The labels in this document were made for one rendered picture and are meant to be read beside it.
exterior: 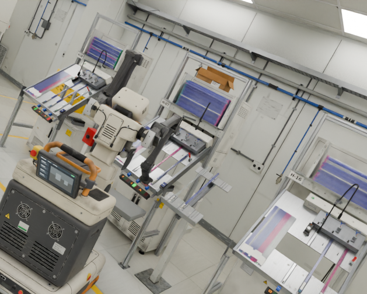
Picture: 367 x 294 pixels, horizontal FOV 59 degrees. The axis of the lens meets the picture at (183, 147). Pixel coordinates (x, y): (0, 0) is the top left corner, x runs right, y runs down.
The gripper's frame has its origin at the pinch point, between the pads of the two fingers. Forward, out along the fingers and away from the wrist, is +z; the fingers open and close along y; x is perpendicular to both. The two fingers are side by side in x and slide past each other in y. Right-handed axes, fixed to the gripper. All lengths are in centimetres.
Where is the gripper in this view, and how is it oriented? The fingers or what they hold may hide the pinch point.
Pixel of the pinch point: (146, 185)
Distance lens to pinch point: 271.2
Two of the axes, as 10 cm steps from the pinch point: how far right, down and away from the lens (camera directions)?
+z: 0.0, 7.1, 7.0
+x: -6.7, 5.2, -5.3
